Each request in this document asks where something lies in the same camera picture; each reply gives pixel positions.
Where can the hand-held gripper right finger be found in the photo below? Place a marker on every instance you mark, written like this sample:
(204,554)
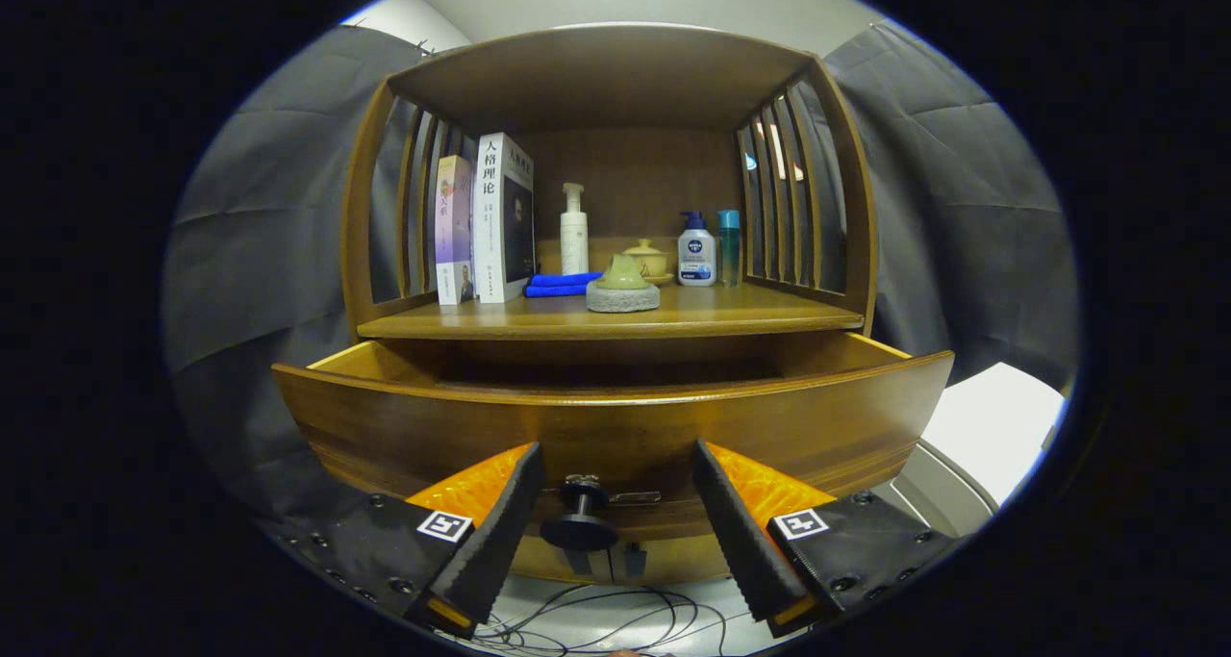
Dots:
(741,542)

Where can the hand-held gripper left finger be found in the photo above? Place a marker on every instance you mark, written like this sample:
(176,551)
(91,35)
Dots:
(495,542)

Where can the wooden drawer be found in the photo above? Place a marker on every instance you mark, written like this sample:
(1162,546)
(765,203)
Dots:
(625,426)

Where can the wooden cabinet door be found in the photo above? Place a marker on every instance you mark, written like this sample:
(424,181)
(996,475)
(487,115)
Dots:
(683,563)
(539,563)

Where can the wooden countertop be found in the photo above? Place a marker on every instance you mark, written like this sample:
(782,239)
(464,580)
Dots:
(731,309)

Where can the wooden cabinet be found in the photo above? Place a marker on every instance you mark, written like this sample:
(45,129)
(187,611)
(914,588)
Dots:
(596,70)

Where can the grey ribbed panel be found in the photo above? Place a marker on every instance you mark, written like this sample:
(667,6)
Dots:
(938,493)

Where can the blue folded cloth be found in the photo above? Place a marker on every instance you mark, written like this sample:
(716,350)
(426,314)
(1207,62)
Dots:
(558,284)

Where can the white table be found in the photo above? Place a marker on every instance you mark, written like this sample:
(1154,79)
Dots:
(1000,426)

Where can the white lotion bottle blue cap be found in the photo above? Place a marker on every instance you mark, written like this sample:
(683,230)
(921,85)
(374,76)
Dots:
(696,258)

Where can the teal bottle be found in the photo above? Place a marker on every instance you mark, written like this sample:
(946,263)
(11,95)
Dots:
(729,248)

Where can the beige lidded teacup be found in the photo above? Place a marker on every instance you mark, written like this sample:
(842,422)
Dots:
(652,258)

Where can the white pump bottle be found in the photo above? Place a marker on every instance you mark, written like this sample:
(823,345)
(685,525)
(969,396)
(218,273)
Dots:
(574,243)

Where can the thick white book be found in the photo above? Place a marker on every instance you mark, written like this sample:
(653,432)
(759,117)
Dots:
(490,224)

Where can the purple book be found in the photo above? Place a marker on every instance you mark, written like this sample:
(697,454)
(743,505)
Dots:
(454,224)

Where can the black backdrop cloth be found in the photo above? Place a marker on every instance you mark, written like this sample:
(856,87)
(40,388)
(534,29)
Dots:
(279,253)

